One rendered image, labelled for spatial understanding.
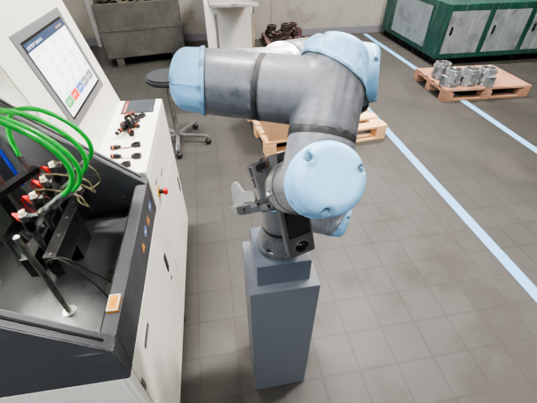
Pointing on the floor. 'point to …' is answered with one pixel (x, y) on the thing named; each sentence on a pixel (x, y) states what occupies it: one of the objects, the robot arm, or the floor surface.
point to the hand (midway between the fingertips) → (268, 201)
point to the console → (164, 170)
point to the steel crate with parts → (138, 27)
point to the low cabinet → (463, 29)
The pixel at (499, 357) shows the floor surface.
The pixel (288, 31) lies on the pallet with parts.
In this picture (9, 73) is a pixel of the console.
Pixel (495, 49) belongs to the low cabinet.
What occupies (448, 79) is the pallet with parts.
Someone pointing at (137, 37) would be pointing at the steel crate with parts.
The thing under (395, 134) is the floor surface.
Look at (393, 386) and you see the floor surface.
